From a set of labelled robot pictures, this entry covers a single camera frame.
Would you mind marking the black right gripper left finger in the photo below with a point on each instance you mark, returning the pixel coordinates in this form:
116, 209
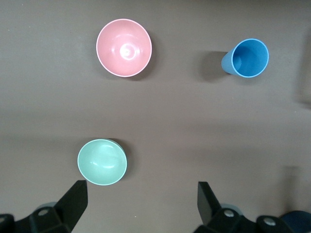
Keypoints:
68, 208

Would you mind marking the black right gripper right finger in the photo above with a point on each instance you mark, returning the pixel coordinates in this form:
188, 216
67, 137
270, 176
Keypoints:
211, 211

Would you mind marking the pale green bowl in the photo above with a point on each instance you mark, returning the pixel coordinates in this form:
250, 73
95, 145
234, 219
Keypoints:
102, 161

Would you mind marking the pink bowl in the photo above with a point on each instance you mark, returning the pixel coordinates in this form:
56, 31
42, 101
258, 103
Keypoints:
124, 48

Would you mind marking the brown table cover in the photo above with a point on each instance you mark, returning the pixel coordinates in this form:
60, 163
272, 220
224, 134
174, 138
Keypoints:
170, 121

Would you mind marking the blue ribbed plastic cup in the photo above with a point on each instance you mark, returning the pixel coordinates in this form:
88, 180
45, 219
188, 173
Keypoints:
250, 58

